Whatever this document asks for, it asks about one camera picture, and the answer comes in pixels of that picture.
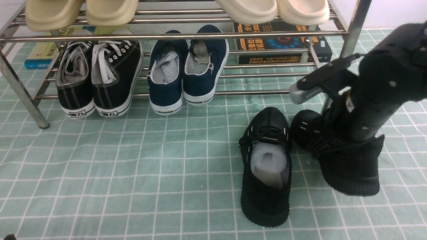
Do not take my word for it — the tan slipper far left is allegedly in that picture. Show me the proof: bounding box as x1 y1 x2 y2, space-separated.
25 0 84 32

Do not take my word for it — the black orange book top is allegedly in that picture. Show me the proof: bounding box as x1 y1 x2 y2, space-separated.
233 21 309 51

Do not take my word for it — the navy Warrior shoe left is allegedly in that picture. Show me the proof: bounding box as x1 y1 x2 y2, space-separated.
147 39 188 116

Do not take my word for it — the black canvas sneaker right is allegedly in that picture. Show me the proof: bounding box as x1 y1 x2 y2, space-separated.
91 40 143 118

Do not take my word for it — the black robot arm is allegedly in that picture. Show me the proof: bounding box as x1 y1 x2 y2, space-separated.
289 23 426 142

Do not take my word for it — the grey tipped gripper finger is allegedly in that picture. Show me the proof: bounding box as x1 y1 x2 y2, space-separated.
289 83 323 105

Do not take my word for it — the black canvas sneaker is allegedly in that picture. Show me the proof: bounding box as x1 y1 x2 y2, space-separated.
55 41 95 119
91 40 143 118

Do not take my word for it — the tan slipper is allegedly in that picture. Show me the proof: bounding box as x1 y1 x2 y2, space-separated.
25 0 84 32
85 0 139 26

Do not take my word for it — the yellow blue book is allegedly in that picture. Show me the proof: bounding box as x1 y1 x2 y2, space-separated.
23 26 96 69

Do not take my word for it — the cream slipper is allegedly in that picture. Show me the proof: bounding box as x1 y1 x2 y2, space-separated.
276 0 330 26
216 0 279 25

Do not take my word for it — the silver metal shoe rack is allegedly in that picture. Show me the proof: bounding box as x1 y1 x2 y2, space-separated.
1 0 371 129

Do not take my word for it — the navy warrior shoe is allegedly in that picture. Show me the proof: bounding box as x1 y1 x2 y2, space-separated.
182 39 230 105
147 39 188 116

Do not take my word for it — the black canvas sneaker left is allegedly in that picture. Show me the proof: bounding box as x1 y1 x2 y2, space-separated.
55 41 95 119

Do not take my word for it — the cream slipper far right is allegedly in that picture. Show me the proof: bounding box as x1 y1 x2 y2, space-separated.
276 0 330 26

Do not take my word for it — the cream slipper inner right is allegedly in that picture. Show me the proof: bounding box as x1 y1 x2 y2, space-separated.
216 0 279 25

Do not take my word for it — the navy Warrior shoe right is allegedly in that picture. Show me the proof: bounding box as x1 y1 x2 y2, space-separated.
182 39 230 105

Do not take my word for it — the dark object bottom left corner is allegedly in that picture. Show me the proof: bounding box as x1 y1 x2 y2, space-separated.
3 234 17 240

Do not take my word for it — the black knit sneaker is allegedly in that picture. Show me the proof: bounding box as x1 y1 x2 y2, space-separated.
239 107 292 227
290 109 385 197

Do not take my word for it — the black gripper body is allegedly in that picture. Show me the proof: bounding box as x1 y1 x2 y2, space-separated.
296 53 362 100

